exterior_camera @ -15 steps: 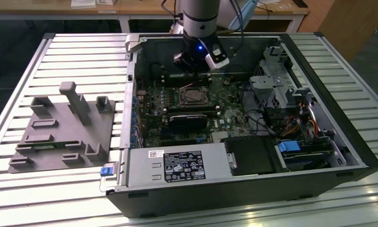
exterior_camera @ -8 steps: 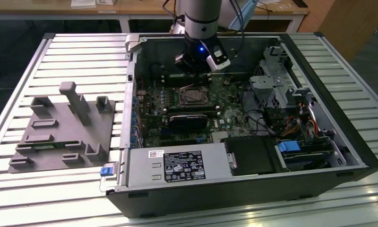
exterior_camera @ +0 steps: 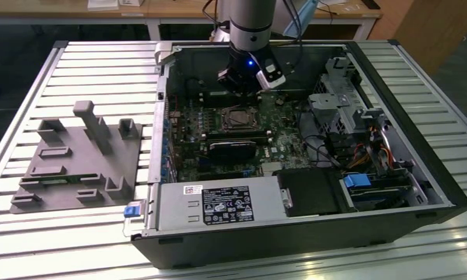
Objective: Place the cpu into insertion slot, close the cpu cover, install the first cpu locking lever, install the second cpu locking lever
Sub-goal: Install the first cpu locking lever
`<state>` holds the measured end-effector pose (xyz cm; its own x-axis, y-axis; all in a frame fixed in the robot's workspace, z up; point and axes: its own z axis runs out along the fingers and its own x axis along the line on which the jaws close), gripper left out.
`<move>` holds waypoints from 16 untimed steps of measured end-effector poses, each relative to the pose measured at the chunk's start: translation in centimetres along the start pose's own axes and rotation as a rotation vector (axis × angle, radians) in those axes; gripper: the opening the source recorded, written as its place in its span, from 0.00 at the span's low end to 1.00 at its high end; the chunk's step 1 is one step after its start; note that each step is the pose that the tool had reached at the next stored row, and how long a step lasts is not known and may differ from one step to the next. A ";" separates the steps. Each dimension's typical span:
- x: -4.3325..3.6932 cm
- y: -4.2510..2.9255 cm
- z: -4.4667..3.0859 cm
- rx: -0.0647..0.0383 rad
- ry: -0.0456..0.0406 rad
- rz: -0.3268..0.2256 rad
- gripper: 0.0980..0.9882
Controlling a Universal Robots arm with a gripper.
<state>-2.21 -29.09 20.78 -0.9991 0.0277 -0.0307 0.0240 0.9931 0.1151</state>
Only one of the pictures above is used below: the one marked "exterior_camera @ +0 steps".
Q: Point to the silver CPU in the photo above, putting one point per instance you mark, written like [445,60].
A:
[237,117]

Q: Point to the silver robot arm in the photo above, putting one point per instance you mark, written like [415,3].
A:
[252,20]

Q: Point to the CPU socket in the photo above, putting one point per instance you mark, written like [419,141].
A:
[221,127]

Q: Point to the round silver coin battery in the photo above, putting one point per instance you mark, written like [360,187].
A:
[280,102]

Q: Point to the silver metal drive cage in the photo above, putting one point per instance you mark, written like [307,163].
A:
[331,102]

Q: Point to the pale blue teach pendant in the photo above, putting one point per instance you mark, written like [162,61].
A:
[301,17]

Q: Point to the black graphics card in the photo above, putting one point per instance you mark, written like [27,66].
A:
[233,150]

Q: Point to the green motherboard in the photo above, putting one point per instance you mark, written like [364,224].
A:
[288,146]

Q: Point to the silver chipset heatsink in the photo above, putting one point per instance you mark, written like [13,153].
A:
[269,169]

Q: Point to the white cardboard box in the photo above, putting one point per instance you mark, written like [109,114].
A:
[130,3]
[101,4]

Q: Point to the small black desk object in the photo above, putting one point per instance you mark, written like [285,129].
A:
[369,3]

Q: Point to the black plastic shroud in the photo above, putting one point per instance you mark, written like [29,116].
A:
[311,192]

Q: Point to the hard disk in blue carrier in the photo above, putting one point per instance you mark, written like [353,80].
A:
[355,182]

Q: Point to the silver power supply with label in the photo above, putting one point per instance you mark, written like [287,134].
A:
[178,210]

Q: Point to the wooden cabinet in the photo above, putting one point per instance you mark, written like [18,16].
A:
[431,29]

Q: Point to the grey parts rack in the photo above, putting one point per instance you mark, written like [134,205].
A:
[73,163]

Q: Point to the blue case latch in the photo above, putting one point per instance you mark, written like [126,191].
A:
[130,211]

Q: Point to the wooden desk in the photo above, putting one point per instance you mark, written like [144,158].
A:
[42,13]

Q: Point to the black PC case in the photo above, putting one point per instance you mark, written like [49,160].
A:
[256,248]

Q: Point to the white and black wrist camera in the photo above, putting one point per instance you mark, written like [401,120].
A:
[272,74]

